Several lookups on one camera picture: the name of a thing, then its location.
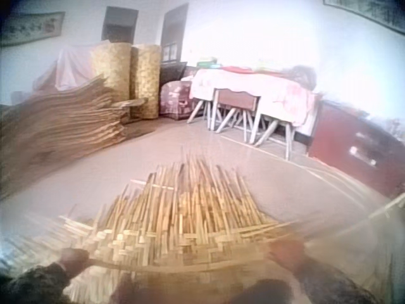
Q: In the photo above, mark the person's right hand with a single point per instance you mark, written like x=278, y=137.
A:
x=286, y=255

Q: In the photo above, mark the person's left hand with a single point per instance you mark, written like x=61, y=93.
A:
x=73, y=259

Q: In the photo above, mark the person's right fingers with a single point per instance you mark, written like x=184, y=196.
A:
x=280, y=251

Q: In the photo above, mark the person's left fingers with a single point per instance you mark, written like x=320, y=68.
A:
x=77, y=254

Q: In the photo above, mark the long thin bamboo strip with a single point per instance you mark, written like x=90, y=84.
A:
x=190, y=271

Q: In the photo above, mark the loose bamboo strips on floor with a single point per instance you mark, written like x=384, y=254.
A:
x=316, y=172

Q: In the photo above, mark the half-woven bamboo mat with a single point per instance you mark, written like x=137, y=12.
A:
x=171, y=221

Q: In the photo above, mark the stack of woven bamboo mats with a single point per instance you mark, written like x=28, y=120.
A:
x=60, y=130

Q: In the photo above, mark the dark red cabinet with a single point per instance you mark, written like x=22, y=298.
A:
x=357, y=145

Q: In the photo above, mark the wooden chair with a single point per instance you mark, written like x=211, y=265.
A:
x=237, y=104

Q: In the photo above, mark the table with pink cloth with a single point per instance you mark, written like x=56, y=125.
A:
x=250, y=82

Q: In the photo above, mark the dark bundle of cloth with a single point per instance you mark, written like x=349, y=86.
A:
x=304, y=76

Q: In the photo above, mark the floral covered armchair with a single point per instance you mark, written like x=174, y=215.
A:
x=174, y=99

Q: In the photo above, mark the tall rolled woven mat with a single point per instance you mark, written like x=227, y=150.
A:
x=145, y=82
x=110, y=69

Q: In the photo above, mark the furniture under pale cloth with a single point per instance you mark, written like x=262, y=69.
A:
x=71, y=68

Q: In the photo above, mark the green box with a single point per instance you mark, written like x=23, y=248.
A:
x=210, y=62

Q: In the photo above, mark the dark low cabinet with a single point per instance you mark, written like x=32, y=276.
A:
x=172, y=73

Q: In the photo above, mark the small framed pictures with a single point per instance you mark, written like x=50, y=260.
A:
x=170, y=52

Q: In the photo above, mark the long framed wall picture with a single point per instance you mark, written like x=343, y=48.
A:
x=30, y=28

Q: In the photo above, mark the dark framed wall picture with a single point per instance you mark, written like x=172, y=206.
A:
x=370, y=11

